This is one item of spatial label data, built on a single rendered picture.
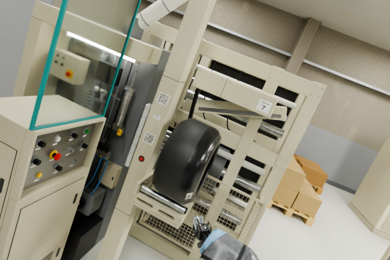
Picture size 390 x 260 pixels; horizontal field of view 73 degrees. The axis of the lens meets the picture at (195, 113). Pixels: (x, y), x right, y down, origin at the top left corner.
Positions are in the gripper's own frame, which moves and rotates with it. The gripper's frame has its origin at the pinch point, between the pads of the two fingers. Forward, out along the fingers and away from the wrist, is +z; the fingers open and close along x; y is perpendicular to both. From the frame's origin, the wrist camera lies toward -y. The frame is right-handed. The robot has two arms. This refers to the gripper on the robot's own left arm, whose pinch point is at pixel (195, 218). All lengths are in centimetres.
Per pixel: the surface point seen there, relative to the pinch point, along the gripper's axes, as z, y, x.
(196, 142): 25.4, 35.5, -5.8
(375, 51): 352, 7, -595
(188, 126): 38, 40, -5
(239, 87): 53, 58, -46
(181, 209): 17.3, -9.8, 2.8
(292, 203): 136, -189, -239
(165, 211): 20.6, -12.6, 12.7
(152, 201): 28.6, -10.1, 19.4
